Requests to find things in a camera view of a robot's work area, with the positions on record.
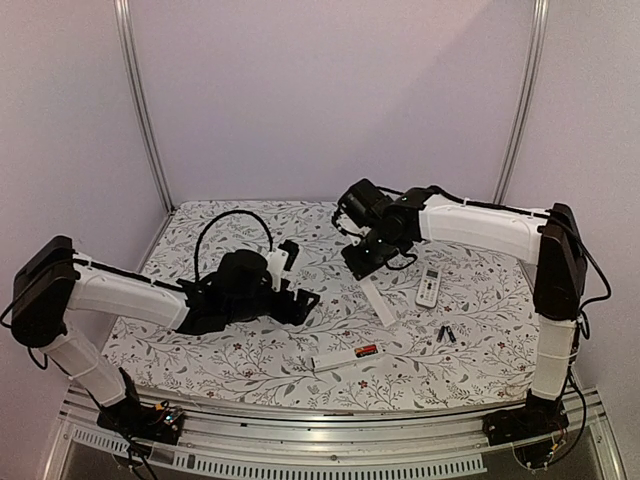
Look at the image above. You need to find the small white remote control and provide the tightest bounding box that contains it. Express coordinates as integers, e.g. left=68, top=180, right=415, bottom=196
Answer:
left=415, top=267, right=441, bottom=308

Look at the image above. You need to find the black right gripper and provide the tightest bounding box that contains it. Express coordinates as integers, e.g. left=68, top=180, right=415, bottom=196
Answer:
left=340, top=228, right=403, bottom=281

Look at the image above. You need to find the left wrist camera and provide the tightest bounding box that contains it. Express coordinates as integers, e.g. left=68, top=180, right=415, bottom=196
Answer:
left=266, top=239, right=300, bottom=292

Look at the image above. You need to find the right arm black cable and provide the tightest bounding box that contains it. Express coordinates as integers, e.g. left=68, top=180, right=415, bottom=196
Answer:
left=549, top=227, right=614, bottom=321

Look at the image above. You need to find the white battery cover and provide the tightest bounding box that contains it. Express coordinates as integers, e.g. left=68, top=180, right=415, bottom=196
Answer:
left=358, top=278, right=396, bottom=327

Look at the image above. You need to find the red green battery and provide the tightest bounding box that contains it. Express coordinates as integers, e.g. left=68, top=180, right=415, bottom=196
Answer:
left=354, top=345, right=378, bottom=358

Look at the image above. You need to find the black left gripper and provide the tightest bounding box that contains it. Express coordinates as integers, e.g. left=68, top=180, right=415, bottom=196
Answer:
left=225, top=279, right=319, bottom=325

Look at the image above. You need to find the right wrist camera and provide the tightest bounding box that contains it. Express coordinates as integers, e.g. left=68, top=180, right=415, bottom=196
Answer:
left=331, top=179, right=392, bottom=244

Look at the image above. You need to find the right aluminium corner post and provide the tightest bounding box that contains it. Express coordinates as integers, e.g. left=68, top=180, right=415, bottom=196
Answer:
left=493, top=0, right=549, bottom=204

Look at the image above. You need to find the left aluminium corner post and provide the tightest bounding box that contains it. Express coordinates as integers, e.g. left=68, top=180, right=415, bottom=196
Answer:
left=113, top=0, right=175, bottom=214

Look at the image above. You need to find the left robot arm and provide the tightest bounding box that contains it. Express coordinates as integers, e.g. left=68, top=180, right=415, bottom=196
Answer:
left=1, top=236, right=320, bottom=434

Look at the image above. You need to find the floral patterned table mat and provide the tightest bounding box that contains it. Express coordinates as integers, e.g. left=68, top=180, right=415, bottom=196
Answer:
left=103, top=201, right=539, bottom=411

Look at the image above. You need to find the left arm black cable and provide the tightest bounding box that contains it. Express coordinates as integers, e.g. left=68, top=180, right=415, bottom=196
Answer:
left=193, top=209, right=275, bottom=286

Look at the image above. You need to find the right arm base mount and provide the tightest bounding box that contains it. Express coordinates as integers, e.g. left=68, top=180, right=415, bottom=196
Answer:
left=482, top=392, right=569, bottom=470

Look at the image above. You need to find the aluminium front frame rail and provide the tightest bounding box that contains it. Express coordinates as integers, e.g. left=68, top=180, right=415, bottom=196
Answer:
left=43, top=387, right=627, bottom=479

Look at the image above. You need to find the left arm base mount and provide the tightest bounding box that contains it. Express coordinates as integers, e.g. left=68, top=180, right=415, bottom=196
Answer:
left=97, top=368, right=185, bottom=445

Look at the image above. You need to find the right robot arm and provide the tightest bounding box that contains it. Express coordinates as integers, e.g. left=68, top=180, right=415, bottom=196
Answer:
left=331, top=179, right=587, bottom=436

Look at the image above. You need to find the aluminium corner post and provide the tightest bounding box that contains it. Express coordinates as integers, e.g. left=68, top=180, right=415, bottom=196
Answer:
left=493, top=0, right=549, bottom=204
left=113, top=0, right=175, bottom=214

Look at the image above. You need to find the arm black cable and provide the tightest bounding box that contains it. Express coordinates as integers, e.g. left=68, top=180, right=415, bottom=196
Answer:
left=549, top=227, right=614, bottom=321
left=193, top=209, right=275, bottom=286

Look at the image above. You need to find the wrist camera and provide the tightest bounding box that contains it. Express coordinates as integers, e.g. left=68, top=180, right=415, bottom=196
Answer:
left=331, top=179, right=392, bottom=244
left=266, top=239, right=300, bottom=292

